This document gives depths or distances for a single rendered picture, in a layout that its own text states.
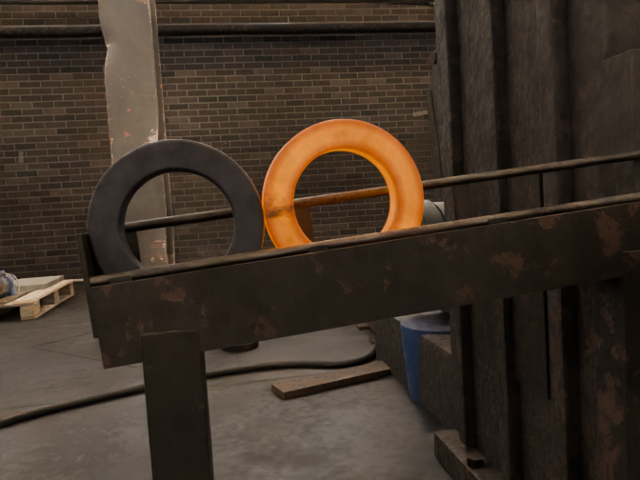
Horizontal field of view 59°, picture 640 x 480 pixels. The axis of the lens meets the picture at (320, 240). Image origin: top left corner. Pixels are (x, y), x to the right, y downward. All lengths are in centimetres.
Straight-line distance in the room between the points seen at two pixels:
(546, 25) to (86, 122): 625
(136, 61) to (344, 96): 406
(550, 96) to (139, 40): 259
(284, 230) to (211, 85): 626
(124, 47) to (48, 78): 388
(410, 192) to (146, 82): 267
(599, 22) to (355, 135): 46
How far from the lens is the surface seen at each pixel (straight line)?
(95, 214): 63
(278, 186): 62
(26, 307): 454
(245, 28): 670
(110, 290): 61
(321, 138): 63
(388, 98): 710
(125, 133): 321
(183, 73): 690
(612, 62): 93
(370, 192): 70
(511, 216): 68
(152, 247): 316
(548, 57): 101
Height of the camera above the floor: 69
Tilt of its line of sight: 4 degrees down
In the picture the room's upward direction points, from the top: 4 degrees counter-clockwise
